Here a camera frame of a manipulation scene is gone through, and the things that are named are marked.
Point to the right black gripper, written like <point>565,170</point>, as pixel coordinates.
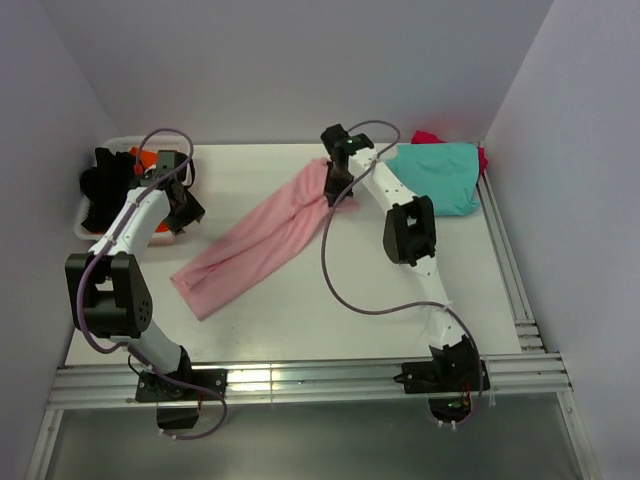
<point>331,192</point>

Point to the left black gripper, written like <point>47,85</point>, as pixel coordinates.
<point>194,212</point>

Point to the pink t shirt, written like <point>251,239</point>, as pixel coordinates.
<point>261,242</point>

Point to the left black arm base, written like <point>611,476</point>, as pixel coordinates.
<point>179,400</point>

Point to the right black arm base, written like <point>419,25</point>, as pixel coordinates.
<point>450,385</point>

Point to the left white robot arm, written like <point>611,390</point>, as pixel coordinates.
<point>111,303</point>

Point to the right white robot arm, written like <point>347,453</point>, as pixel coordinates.
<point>409,239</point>

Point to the orange t shirt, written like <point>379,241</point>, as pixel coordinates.
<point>145,157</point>

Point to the black t shirt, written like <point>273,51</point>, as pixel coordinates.
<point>106,185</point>

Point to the magenta folded t shirt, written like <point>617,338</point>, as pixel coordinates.
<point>423,137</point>

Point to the teal folded t shirt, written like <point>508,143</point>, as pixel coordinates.
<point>445,172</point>

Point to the aluminium rail frame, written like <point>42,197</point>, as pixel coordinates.
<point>530,410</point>

